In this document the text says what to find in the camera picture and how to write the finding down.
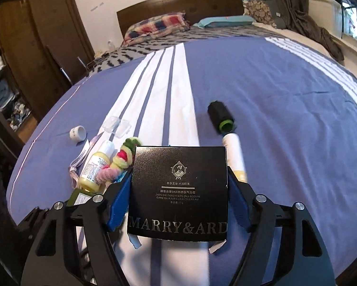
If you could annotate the colourful fuzzy scrunchie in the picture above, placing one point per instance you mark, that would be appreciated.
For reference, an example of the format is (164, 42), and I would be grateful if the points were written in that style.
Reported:
(122, 157)

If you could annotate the black thread spool green cap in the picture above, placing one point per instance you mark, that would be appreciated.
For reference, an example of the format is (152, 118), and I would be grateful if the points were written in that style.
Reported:
(218, 113)

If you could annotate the red blue plaid pillow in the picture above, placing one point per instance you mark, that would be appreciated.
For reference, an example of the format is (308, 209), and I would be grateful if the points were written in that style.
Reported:
(154, 26)

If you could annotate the brown patterned cushion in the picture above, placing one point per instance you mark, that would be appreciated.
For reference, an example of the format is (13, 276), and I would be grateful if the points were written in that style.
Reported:
(263, 7)

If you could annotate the brown wooden wardrobe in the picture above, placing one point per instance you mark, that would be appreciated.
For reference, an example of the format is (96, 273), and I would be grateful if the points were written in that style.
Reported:
(38, 35)

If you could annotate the black cosmetic box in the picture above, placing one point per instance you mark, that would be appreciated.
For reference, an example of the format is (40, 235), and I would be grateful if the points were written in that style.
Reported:
(178, 205)

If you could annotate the small green box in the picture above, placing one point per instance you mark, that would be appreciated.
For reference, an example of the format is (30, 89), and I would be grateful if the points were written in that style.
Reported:
(78, 197)

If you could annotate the grey zigzag patterned bedsheet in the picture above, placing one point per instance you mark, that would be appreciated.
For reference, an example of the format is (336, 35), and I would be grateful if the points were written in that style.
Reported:
(196, 34)

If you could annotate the pink and white sachet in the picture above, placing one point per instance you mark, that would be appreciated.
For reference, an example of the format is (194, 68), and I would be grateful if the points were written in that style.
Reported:
(85, 152)

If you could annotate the white wall plug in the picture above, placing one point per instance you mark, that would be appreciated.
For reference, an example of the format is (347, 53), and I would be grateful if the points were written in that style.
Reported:
(111, 47)

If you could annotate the white patterned tape roll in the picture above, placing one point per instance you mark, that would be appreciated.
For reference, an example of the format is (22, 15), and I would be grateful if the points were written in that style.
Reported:
(77, 133)

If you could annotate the black pole with chrome end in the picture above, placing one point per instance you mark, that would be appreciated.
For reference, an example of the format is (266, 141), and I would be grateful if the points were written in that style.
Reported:
(60, 65)

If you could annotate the blue white striped blanket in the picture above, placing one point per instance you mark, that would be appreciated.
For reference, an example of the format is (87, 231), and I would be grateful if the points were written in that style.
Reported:
(270, 95)

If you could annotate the dark wooden headboard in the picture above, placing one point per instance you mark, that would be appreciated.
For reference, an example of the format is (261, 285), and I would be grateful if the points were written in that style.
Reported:
(178, 4)

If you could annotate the brown curtain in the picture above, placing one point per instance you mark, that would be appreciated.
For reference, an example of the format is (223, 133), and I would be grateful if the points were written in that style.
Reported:
(303, 15)

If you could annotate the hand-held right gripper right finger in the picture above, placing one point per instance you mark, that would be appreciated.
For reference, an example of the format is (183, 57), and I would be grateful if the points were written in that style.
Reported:
(241, 207)

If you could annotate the short chrome pole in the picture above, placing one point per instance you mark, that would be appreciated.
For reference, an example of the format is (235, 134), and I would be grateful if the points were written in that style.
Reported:
(82, 64)

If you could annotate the teal pillow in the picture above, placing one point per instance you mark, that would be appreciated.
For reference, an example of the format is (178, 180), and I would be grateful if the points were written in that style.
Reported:
(226, 21)

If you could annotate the small yellow lotion bottle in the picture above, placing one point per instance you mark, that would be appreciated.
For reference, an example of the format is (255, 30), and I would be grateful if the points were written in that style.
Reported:
(95, 169)

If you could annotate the white and yellow tube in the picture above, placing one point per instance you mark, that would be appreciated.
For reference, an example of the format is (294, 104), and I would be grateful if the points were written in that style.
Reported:
(233, 152)

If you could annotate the clear plastic hinged case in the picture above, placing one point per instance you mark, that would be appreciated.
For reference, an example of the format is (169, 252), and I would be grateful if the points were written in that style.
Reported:
(117, 124)

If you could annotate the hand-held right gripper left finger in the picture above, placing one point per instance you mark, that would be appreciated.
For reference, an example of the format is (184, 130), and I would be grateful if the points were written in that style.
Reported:
(118, 204)

